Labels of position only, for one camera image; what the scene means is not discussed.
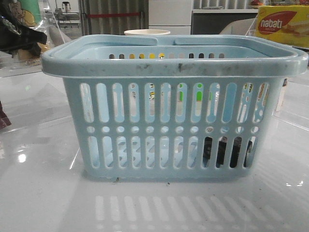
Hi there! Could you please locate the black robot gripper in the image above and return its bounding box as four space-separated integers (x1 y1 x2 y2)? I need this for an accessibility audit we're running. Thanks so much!
0 0 47 56

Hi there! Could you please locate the packaged bread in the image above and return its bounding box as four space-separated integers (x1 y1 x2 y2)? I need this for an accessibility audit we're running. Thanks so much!
17 43 51 60

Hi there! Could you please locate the dark tissue pack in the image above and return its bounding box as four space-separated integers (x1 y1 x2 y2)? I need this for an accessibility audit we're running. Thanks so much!
202 136 242 168

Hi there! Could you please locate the light blue plastic basket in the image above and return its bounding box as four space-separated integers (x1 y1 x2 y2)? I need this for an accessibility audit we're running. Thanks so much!
42 34 309 179

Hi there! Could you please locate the green cartoon printed cup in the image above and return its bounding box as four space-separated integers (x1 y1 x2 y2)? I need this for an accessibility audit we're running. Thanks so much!
10 0 41 27

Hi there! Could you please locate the clear acrylic shelf left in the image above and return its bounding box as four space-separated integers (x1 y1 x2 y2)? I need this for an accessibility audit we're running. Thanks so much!
0 0 70 77

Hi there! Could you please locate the clear acrylic shelf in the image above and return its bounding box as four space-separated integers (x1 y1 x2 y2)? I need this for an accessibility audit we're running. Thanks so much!
245 16 309 129
0 0 70 77

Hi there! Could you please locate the dark red snack packet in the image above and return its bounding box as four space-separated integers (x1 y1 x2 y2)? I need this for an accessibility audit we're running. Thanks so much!
0 102 12 129

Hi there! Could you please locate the white paper cup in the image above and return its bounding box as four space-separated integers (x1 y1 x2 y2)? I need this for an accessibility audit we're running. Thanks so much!
124 29 170 35

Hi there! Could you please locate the white drawer cabinet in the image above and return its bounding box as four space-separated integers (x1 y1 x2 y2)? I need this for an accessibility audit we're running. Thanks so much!
148 0 194 35

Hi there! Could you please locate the yellow nabati wafer box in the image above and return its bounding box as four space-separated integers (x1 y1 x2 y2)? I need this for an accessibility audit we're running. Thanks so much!
254 5 309 48

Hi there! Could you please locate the clear acrylic shelf right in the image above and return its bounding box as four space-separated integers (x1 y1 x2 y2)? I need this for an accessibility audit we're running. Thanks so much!
245 16 309 129

